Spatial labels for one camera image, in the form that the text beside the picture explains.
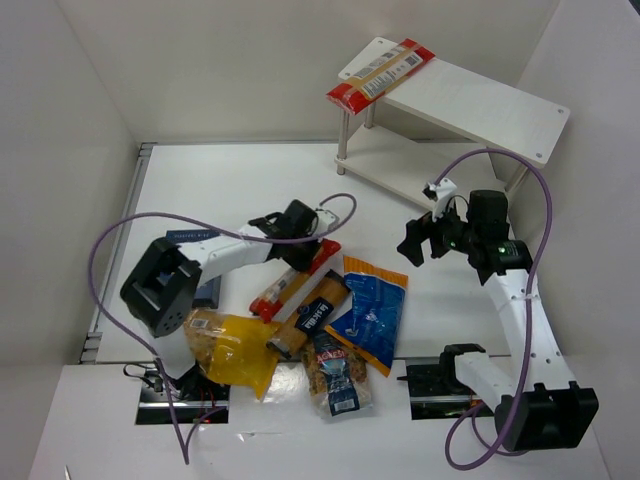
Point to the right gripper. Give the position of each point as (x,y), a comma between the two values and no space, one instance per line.
(431,237)

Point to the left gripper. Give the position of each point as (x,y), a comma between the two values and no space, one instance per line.
(304,255)

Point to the red spaghetti bag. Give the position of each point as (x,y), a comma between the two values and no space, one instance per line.
(376,79)
(267,305)

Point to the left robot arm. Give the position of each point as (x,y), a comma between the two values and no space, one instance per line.
(159,291)

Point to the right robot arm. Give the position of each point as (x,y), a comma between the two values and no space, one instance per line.
(544,407)

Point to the blue orange pasta bag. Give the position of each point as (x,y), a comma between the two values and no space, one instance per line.
(371,326)

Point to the blue Barilla pasta box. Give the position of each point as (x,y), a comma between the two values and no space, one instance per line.
(208,294)

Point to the white two-tier shelf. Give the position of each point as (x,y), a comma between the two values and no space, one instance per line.
(476,111)

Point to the red spaghetti bag on shelf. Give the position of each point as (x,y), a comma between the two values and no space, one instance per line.
(376,79)

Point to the yellow fusilli pasta bag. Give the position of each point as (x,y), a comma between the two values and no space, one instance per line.
(232,350)

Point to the Agnesi fusilli pasta bag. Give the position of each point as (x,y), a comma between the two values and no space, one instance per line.
(337,376)

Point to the dark label spaghetti bag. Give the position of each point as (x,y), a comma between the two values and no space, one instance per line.
(328,295)

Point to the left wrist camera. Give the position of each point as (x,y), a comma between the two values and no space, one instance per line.
(326,220)

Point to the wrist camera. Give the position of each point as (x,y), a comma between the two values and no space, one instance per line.
(326,220)
(441,194)

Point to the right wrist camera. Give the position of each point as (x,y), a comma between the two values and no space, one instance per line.
(441,194)

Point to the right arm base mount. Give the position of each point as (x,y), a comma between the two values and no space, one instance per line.
(430,396)

